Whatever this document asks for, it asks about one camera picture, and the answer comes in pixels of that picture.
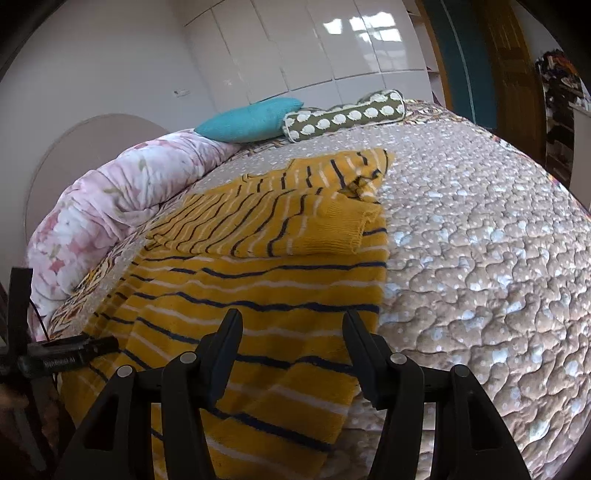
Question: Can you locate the yellow striped knit sweater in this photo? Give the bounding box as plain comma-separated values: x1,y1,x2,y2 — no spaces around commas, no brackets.
61,148,394,479

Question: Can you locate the geometric patterned blanket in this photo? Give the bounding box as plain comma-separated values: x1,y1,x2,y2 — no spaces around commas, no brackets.
48,139,288,340

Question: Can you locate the pink floral duvet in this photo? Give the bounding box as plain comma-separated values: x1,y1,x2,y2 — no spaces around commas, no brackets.
26,129,239,340

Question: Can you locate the beige dotted quilted bedspread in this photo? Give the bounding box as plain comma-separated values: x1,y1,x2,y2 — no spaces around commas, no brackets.
266,101,590,479

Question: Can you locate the beige round headboard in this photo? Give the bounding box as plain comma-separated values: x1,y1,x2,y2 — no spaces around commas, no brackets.
23,113,167,240

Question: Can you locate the brown wooden door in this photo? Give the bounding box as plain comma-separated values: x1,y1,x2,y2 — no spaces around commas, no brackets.
418,1,545,162

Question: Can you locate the turquoise pillow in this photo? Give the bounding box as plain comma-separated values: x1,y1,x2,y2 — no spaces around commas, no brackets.
194,97,304,144

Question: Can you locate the olive shell-pattern bolster pillow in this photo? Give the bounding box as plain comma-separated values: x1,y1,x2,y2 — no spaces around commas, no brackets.
283,89,406,143

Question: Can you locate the cluttered shelf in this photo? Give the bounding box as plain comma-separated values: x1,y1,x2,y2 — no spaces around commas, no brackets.
535,49,585,189

